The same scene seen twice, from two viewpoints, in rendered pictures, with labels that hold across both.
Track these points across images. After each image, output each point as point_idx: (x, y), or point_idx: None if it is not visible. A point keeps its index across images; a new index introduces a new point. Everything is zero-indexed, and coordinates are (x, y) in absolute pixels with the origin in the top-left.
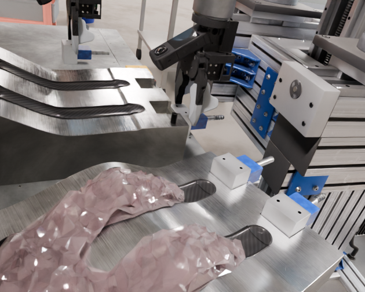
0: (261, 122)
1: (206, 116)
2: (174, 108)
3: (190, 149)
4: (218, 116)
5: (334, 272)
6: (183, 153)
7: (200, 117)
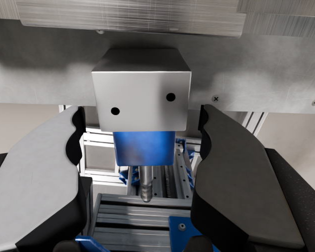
0: (187, 235)
1: (123, 165)
2: (155, 81)
3: (45, 69)
4: (144, 192)
5: (118, 171)
6: (21, 41)
7: (120, 148)
